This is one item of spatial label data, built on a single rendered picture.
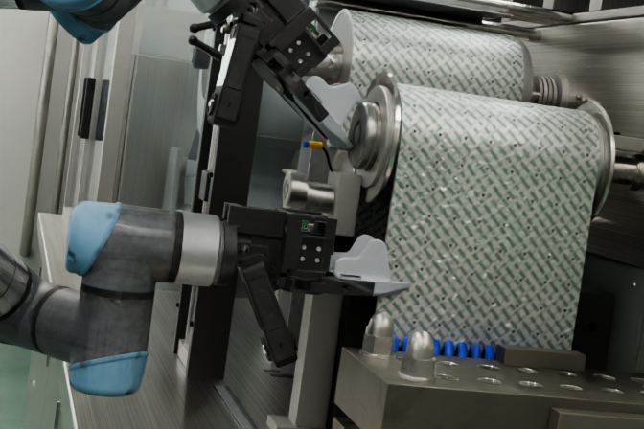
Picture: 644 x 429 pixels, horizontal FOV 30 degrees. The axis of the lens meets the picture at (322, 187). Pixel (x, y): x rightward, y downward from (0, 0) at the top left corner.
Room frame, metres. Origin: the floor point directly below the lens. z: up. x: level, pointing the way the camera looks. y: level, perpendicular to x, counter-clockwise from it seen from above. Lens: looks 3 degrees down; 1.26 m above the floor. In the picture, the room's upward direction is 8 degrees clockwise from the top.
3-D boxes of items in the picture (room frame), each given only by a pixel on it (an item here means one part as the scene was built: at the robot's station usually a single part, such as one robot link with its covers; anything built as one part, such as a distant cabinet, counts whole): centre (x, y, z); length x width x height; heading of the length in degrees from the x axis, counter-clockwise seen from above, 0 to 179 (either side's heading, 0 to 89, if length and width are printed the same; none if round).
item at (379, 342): (1.22, -0.08, 1.05); 0.04 x 0.04 x 0.04
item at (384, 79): (1.35, -0.05, 1.25); 0.15 x 0.01 x 0.15; 15
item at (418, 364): (1.13, -0.11, 1.05); 0.04 x 0.04 x 0.04
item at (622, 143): (1.42, -0.34, 1.28); 0.06 x 0.05 x 0.02; 105
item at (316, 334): (1.37, -0.01, 1.05); 0.06 x 0.05 x 0.31; 105
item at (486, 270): (1.32, -0.19, 1.11); 0.23 x 0.01 x 0.18; 105
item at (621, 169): (1.42, -0.34, 1.25); 0.07 x 0.04 x 0.04; 105
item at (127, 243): (1.22, 0.19, 1.11); 0.11 x 0.08 x 0.09; 105
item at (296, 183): (1.36, 0.03, 1.18); 0.04 x 0.02 x 0.04; 15
